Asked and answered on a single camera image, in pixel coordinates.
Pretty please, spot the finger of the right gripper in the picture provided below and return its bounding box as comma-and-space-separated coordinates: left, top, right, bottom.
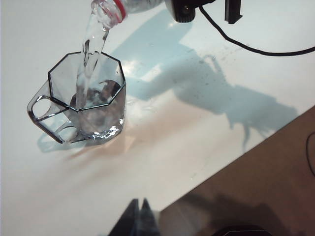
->
224, 0, 244, 25

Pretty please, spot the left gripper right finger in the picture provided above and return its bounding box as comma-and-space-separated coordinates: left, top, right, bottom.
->
140, 198, 161, 236

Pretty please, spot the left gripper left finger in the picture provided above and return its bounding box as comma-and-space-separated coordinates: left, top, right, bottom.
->
107, 198, 140, 236

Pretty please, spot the clear water bottle red label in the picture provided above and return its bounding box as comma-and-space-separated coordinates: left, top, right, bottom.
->
90, 0, 168, 28

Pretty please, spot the grey transparent plastic mug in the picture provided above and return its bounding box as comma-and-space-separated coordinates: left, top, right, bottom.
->
27, 51, 127, 146

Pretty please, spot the black camera cable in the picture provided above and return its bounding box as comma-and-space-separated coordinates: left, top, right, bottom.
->
198, 4, 315, 56

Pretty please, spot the thin black floor cable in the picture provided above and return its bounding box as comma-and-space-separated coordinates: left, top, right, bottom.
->
306, 132, 315, 174

